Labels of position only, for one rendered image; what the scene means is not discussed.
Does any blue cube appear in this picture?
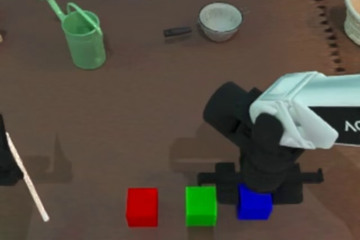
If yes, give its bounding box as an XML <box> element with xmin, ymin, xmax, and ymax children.
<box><xmin>236</xmin><ymin>183</ymin><xmax>273</xmax><ymax>221</ymax></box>

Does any green cube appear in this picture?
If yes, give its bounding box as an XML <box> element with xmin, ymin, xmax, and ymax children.
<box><xmin>184</xmin><ymin>185</ymin><xmax>218</xmax><ymax>227</ymax></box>

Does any red cube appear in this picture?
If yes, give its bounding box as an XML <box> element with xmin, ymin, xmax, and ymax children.
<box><xmin>125</xmin><ymin>187</ymin><xmax>159</xmax><ymax>228</ymax></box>

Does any white ceramic bowl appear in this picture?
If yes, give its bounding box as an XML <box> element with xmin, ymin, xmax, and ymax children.
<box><xmin>197</xmin><ymin>2</ymin><xmax>243</xmax><ymax>42</ymax></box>

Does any beige ribbed flower pot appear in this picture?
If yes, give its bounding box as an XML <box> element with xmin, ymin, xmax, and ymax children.
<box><xmin>343</xmin><ymin>0</ymin><xmax>360</xmax><ymax>46</ymax></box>

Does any green watering can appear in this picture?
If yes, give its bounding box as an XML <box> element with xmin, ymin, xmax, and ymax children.
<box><xmin>34</xmin><ymin>0</ymin><xmax>107</xmax><ymax>70</ymax></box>

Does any white rod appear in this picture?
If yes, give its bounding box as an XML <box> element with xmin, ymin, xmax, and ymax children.
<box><xmin>5</xmin><ymin>132</ymin><xmax>50</xmax><ymax>223</ymax></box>

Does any black handled tool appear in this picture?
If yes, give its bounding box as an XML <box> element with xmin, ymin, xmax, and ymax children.
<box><xmin>163</xmin><ymin>26</ymin><xmax>194</xmax><ymax>38</ymax></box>

